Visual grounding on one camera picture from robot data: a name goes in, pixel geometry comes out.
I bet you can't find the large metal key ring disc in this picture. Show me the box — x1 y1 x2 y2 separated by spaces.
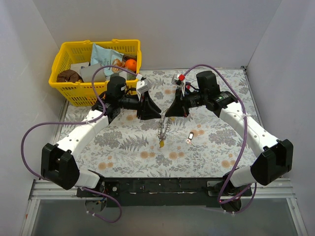
157 110 172 141

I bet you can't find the yellow key tag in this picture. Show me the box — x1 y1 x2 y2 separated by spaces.
159 140 164 148

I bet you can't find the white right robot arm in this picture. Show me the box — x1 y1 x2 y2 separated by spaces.
165 71 293 196

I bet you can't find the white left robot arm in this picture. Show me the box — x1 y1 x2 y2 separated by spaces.
41 76 161 197

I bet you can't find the orange fruit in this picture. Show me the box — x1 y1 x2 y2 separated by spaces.
125 59 137 72

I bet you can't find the grey cardboard box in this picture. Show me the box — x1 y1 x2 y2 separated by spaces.
79 63 106 83

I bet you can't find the yellow plastic shopping basket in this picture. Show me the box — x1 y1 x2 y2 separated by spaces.
49 39 142 106

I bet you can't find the light blue chips bag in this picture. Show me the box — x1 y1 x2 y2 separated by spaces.
90 43 125 68

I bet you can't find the floral patterned table mat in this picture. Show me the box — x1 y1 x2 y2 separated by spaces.
48 69 277 178

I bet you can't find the white carton in basket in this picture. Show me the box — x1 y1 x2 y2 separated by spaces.
70 62 90 74

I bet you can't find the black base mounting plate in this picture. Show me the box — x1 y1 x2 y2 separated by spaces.
76 177 252 207

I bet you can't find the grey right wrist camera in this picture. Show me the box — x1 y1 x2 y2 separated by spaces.
171 74 185 87

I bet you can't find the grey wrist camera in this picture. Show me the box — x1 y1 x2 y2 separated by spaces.
171 74 185 87
136 79 151 94

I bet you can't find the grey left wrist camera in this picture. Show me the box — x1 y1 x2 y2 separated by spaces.
136 79 151 94

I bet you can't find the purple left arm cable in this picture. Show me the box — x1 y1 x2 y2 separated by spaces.
21 65 138 223

